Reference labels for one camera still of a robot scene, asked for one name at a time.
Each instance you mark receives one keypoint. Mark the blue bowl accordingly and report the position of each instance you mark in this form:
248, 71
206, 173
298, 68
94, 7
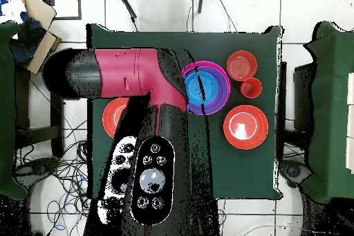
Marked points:
210, 89

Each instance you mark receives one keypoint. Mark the purple bowl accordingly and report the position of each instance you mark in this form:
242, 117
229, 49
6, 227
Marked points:
222, 94

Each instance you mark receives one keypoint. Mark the large pink bowl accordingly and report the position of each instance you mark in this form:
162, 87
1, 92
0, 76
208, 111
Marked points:
210, 63

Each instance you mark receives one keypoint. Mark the large orange bowl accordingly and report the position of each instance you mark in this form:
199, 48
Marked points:
110, 117
244, 126

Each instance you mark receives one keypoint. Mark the small orange bowl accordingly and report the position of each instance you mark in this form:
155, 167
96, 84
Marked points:
241, 65

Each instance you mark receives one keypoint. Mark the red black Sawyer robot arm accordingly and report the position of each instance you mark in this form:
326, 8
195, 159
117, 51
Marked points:
132, 72

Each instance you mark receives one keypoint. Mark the stack of white boxes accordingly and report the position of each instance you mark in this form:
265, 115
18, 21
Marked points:
351, 122

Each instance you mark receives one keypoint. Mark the orange cup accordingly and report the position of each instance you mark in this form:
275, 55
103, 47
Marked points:
250, 88

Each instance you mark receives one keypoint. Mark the dark green tablecloth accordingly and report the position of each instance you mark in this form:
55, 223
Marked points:
243, 169

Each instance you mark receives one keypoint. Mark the black tripod leg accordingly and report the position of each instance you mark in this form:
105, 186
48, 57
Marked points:
128, 4
201, 0

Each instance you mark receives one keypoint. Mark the black bench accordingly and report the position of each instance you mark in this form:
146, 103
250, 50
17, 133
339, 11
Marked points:
56, 125

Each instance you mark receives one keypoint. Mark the black side stand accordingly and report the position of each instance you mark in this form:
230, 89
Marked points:
302, 94

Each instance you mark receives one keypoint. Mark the cardboard box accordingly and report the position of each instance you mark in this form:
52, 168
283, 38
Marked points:
47, 47

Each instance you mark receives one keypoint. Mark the green covered side table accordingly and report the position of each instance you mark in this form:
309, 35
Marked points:
329, 108
5, 108

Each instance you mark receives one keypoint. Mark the dark blue cloth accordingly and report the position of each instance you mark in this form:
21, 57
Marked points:
27, 42

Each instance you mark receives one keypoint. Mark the black pedestal leg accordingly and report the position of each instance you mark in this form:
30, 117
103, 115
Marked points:
293, 171
36, 168

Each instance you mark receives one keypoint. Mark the dark floor frame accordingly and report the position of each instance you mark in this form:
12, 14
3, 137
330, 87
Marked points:
79, 3

